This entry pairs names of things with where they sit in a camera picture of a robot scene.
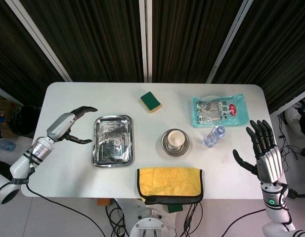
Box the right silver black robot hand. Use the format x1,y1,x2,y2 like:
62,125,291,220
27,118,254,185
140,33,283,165
232,119,284,185

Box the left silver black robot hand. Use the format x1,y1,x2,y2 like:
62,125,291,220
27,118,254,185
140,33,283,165
45,106,98,145

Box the clear plastic water bottle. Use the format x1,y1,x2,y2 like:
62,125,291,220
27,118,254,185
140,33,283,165
203,125,228,148

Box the white paper cup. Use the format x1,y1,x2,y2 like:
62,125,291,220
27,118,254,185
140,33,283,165
167,130,185,148

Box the rectangular stainless steel tray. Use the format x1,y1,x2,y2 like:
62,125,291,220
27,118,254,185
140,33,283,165
92,115,135,168

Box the black stand foot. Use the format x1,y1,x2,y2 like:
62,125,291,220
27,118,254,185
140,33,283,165
288,189,305,199

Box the white machine body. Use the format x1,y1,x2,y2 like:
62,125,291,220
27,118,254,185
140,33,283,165
284,100,305,137

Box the teal packaged cleaning cloth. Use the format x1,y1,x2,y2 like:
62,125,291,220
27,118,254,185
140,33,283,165
192,93,250,128

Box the brown cardboard box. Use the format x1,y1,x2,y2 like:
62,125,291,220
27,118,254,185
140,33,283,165
0,92,16,139

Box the black pleated curtain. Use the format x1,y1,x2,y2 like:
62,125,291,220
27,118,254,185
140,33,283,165
211,0,305,113
18,0,144,83
151,0,245,83
0,0,67,107

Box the small stainless steel bowl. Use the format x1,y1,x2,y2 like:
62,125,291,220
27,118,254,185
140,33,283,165
161,128,192,157

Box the green yellow sponge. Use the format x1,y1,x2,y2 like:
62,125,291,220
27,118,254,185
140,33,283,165
139,91,163,114

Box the yellow black-edged microfiber towel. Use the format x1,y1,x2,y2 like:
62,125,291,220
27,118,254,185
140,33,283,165
136,167,204,205

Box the green sponge pad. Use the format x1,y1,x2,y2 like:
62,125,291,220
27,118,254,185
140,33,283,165
167,203,184,213

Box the white metal robot torso base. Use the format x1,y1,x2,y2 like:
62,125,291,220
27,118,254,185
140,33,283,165
117,197,182,237

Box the black floor cables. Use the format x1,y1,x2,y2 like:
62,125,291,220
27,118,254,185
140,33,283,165
277,115,305,160

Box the white partition frame post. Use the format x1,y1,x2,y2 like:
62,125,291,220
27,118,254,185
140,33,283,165
269,86,305,116
206,0,250,84
0,83,16,102
5,0,73,82
138,0,153,83

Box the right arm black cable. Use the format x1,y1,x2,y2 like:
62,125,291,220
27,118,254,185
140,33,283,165
213,208,266,237

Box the black cable bundle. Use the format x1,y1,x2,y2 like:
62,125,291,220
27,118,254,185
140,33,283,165
105,198,130,237

